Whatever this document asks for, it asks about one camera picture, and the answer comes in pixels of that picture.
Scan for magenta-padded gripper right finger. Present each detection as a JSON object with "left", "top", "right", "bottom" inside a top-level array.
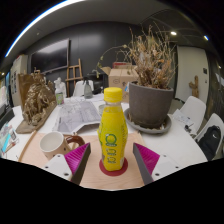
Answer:
[{"left": 132, "top": 142, "right": 183, "bottom": 186}]

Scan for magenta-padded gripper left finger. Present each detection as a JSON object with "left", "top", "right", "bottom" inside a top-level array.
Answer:
[{"left": 42, "top": 142, "right": 92, "bottom": 185}]

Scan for yellow drink bottle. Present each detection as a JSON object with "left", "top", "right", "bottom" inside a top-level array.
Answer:
[{"left": 97, "top": 87, "right": 129, "bottom": 172}]

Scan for flat round red coaster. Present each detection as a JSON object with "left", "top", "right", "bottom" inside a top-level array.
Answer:
[{"left": 98, "top": 157, "right": 129, "bottom": 177}]

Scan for beige fabric table mat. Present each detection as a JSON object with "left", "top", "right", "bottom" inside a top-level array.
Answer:
[{"left": 18, "top": 130, "right": 149, "bottom": 191}]

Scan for grey plant saucer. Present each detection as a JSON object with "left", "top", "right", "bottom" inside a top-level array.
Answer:
[{"left": 123, "top": 107, "right": 173, "bottom": 135}]

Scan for grey printed newspaper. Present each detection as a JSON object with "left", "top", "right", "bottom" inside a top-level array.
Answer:
[{"left": 52, "top": 99, "right": 103, "bottom": 135}]

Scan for white paper sheets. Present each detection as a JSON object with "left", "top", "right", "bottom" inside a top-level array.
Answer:
[{"left": 172, "top": 108, "right": 195, "bottom": 129}]

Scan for dried plant in grey pot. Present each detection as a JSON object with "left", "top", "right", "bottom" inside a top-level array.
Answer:
[{"left": 96, "top": 24, "right": 178, "bottom": 129}]

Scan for black backpack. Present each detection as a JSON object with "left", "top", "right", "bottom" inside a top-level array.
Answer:
[{"left": 197, "top": 124, "right": 223, "bottom": 161}]

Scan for small white green-labelled bottle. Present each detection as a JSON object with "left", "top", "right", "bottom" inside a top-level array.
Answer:
[{"left": 54, "top": 87, "right": 65, "bottom": 106}]

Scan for colourful holographic book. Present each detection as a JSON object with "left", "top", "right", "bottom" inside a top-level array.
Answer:
[{"left": 0, "top": 124, "right": 19, "bottom": 154}]

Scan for white plastic chair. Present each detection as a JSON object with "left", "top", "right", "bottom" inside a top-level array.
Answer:
[
  {"left": 179, "top": 95, "right": 207, "bottom": 134},
  {"left": 194, "top": 112, "right": 224, "bottom": 161},
  {"left": 73, "top": 79, "right": 95, "bottom": 98}
]

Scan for golden sculpture on wooden base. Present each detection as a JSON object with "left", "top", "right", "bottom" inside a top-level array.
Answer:
[{"left": 15, "top": 70, "right": 58, "bottom": 135}]

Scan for grey spray bottle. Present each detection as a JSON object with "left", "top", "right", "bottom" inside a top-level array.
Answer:
[{"left": 83, "top": 79, "right": 94, "bottom": 100}]

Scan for black flat box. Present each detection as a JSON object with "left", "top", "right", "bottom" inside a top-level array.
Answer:
[{"left": 0, "top": 105, "right": 15, "bottom": 130}]

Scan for white plaster bust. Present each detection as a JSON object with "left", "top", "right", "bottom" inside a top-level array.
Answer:
[{"left": 53, "top": 77, "right": 68, "bottom": 98}]

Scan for wooden figure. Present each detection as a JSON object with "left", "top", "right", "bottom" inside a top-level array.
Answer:
[{"left": 188, "top": 75, "right": 200, "bottom": 99}]

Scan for cardboard box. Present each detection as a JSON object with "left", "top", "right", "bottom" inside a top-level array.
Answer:
[{"left": 99, "top": 65, "right": 139, "bottom": 104}]

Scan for wooden easel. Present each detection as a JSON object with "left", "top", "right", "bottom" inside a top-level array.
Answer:
[{"left": 65, "top": 58, "right": 84, "bottom": 98}]

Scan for round ceiling spotlights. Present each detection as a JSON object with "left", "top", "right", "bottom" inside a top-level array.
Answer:
[{"left": 169, "top": 30, "right": 210, "bottom": 42}]

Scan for long ceiling light strip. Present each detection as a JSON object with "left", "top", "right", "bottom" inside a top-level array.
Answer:
[{"left": 4, "top": 0, "right": 84, "bottom": 58}]

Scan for black wall screen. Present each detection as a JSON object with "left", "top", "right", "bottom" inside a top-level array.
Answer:
[{"left": 30, "top": 38, "right": 71, "bottom": 75}]

